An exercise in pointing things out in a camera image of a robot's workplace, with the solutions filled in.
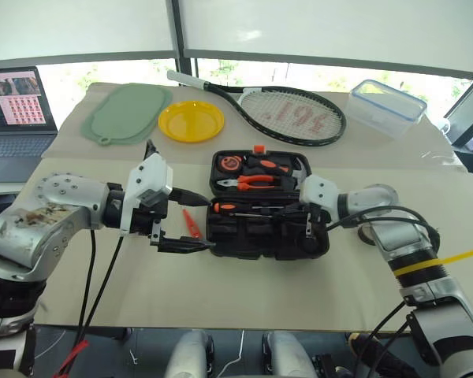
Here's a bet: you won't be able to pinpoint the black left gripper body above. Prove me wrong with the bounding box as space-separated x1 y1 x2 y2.
130 188 182 250

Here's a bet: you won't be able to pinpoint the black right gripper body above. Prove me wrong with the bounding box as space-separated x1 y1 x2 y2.
299 199 333 242

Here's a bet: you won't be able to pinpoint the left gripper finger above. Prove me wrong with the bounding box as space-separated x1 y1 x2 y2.
179 190 213 209
157 235 217 254

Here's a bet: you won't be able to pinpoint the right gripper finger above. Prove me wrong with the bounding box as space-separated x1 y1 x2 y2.
277 232 313 247
275 202 311 218

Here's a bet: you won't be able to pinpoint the small red plastic tool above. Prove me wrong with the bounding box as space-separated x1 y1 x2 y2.
182 208 203 240

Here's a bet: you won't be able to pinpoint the black plastic tool case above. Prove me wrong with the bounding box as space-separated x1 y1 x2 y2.
206 144 331 261

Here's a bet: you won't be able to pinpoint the orange black screwdriver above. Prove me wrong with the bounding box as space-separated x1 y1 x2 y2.
211 200 291 217

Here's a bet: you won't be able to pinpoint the orange black tape measure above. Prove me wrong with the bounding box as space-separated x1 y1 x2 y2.
214 154 244 172

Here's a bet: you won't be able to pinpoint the yellow plastic plate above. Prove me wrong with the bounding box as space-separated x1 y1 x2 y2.
158 99 226 144

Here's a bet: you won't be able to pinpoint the green silicone mat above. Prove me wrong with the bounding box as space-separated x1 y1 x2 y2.
80 83 173 147

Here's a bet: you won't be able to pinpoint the grey rounded shell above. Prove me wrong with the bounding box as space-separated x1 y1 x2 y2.
165 329 216 378
262 330 316 378

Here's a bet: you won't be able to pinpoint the black tennis racket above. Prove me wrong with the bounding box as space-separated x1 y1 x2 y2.
166 69 348 147

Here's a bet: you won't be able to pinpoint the black shoe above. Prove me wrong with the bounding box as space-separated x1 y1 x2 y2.
345 332 403 378

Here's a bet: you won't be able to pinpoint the clear container blue lid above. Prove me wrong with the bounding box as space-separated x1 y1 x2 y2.
347 79 428 139

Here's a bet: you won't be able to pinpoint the dark grey laptop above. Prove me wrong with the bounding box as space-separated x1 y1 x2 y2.
0 66 60 184

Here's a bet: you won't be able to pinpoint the black flat panel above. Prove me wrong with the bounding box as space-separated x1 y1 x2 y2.
445 80 473 149

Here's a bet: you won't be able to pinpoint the white roller blind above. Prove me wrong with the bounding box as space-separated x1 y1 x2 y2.
180 0 473 83
0 0 179 63

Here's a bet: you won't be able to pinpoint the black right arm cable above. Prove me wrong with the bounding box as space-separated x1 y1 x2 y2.
325 206 442 257

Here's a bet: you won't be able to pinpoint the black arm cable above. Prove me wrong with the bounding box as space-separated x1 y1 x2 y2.
325 206 442 257
76 139 158 343

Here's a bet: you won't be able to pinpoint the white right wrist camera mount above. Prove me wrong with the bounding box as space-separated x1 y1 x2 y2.
298 174 342 221

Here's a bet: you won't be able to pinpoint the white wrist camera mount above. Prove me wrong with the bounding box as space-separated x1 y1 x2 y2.
298 174 342 221
120 152 174 238

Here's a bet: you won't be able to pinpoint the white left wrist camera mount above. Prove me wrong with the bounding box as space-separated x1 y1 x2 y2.
120 152 174 238

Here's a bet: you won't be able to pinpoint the orange handled pliers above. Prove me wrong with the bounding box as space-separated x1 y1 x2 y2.
215 175 285 194

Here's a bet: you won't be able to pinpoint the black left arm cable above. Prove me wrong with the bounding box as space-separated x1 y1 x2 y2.
76 139 158 343

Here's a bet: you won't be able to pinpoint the yellow strap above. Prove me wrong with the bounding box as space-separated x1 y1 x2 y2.
392 246 473 276

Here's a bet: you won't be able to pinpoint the thin white cable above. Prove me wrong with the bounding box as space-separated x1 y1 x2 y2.
220 329 247 369

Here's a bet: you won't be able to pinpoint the black robot body cable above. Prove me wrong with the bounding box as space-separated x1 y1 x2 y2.
362 301 415 378

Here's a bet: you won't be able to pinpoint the red cable tie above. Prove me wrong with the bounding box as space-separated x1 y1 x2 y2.
57 340 91 378

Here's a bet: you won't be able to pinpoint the dark window frame post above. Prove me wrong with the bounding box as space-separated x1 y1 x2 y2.
166 0 200 76

